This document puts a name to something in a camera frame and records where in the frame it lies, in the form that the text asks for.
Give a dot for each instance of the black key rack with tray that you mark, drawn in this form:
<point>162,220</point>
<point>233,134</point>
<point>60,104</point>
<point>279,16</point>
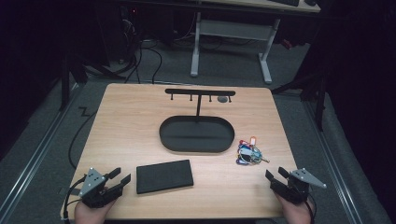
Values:
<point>196,134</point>

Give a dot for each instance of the white-legged desk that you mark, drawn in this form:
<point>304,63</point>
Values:
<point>232,29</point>

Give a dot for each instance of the grey round table cap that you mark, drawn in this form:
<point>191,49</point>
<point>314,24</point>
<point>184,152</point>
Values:
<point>222,99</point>

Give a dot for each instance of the metal floor rail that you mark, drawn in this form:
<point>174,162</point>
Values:
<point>34,155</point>
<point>334,165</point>

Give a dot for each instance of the person's right hand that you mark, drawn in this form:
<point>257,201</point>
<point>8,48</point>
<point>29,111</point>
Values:
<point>295,213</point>

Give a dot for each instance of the person's left hand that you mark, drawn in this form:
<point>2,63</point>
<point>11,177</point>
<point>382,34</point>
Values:
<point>91,214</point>

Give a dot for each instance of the black metal stand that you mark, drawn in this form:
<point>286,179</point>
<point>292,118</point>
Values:
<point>314,93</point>
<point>67,77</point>

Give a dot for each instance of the black wallet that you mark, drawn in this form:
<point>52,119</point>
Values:
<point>164,176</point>

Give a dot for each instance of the grey tape strip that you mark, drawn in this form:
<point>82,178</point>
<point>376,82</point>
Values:
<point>74,191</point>

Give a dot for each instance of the black computer mouse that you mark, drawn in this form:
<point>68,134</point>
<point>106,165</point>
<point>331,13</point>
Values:
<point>310,2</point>

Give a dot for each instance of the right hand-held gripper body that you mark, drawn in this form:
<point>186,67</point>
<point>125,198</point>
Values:
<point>294,188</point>

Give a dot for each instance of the bunch of keys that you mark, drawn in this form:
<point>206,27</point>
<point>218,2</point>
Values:
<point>248,152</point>

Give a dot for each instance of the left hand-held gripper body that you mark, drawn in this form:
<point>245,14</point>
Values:
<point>93,186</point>

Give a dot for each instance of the black keyboard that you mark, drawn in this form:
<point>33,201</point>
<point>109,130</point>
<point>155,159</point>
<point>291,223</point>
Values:
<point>285,2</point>

